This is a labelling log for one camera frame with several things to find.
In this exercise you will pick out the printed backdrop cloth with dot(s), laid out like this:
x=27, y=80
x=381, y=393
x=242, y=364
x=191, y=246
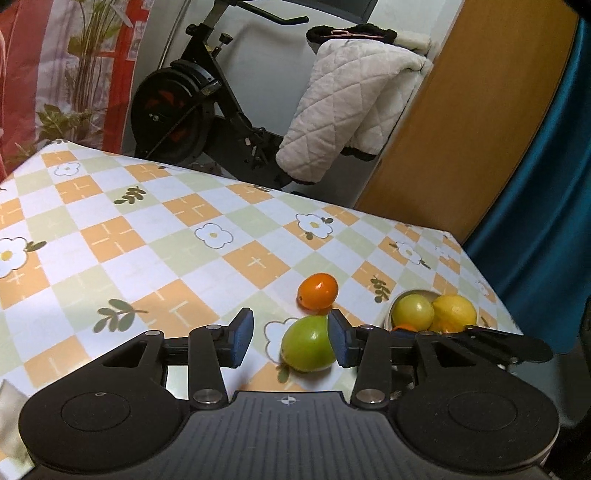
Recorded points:
x=46, y=69

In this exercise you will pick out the black exercise bike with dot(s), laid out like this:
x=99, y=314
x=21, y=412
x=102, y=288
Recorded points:
x=166, y=110

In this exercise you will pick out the yellow-green apple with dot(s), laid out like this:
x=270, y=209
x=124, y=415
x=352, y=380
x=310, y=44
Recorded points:
x=413, y=310

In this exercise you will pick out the checked floral tablecloth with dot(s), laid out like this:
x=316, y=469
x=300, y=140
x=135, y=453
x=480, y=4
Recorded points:
x=138, y=230

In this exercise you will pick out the teal curtain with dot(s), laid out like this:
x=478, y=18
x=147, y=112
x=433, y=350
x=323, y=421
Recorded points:
x=545, y=207

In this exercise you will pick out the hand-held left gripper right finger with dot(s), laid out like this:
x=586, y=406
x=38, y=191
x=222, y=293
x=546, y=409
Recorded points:
x=339, y=339

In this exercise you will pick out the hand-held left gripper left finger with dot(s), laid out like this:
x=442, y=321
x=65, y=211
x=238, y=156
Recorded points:
x=242, y=337

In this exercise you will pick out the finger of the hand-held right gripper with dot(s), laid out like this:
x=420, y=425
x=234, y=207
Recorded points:
x=517, y=350

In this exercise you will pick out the beige round plate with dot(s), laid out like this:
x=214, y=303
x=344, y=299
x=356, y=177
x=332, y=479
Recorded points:
x=390, y=314

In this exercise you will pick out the greenish orange tangerine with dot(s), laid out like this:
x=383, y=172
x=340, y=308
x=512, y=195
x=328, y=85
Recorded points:
x=445, y=329

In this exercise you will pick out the white quilted jacket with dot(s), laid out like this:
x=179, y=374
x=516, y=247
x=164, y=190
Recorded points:
x=332, y=106

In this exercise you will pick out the green apple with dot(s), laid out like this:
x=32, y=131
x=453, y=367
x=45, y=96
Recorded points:
x=304, y=344

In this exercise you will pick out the yellow lemon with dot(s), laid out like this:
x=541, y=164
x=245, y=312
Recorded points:
x=455, y=311

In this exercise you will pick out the wooden board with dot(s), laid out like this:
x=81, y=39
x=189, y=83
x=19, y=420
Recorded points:
x=461, y=115

